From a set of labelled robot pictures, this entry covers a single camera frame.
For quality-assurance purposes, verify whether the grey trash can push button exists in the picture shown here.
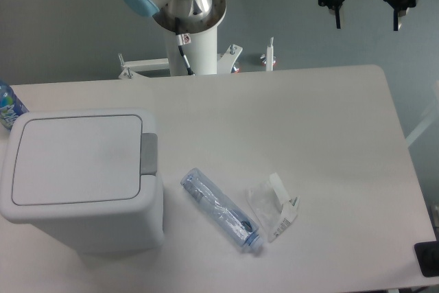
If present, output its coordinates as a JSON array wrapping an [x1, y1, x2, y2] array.
[[140, 133, 158, 176]]

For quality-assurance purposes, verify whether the white trash can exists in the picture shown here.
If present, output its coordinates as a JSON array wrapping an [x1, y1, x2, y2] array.
[[1, 108, 164, 254]]

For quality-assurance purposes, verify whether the clear plastic wrapper with label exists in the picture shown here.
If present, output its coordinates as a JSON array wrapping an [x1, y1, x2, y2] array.
[[246, 173, 300, 243]]

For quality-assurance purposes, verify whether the empty clear plastic bottle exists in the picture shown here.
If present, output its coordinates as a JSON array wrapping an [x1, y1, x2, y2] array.
[[180, 168, 264, 254]]

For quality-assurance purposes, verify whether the black device at table edge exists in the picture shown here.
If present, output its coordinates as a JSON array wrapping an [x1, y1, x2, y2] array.
[[414, 241, 438, 278]]

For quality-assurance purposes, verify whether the blue labelled water bottle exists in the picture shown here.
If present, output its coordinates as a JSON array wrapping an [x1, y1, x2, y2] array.
[[1, 80, 29, 130]]

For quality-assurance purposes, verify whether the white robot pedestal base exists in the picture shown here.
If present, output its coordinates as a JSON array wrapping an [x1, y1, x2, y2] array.
[[118, 16, 243, 80]]

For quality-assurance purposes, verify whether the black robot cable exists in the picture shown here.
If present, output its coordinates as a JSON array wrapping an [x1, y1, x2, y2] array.
[[174, 16, 196, 77]]

